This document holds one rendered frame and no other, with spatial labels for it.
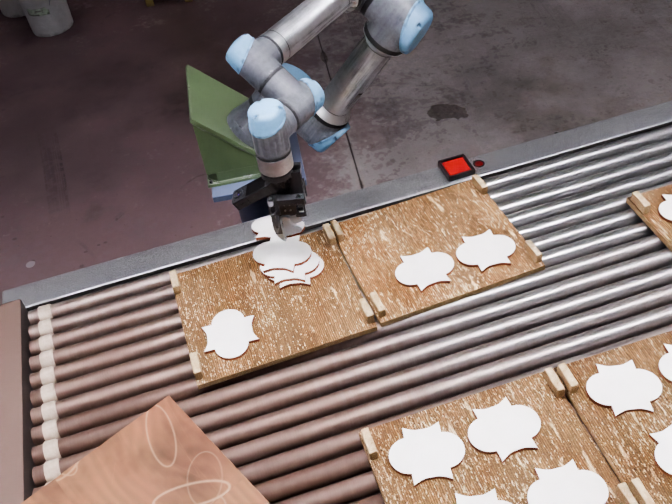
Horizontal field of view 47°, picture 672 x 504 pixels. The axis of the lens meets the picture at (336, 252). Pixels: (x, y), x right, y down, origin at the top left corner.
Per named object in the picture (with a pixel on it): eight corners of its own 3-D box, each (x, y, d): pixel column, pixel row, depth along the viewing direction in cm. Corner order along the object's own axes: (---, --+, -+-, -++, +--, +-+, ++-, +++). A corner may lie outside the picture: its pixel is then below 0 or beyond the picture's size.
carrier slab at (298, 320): (171, 280, 191) (169, 275, 190) (329, 231, 197) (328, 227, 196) (198, 390, 167) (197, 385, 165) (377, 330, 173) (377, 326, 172)
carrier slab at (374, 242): (329, 230, 197) (328, 225, 196) (475, 182, 204) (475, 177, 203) (381, 327, 173) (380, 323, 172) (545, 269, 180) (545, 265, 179)
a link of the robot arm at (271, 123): (294, 100, 156) (267, 123, 151) (301, 144, 163) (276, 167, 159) (263, 90, 159) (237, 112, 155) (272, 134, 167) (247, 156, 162)
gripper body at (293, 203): (307, 219, 171) (299, 177, 163) (268, 222, 172) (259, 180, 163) (307, 196, 176) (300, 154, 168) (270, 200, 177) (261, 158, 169)
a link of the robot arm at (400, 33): (299, 109, 223) (401, -34, 183) (337, 145, 224) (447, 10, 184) (277, 128, 215) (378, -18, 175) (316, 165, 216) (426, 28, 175)
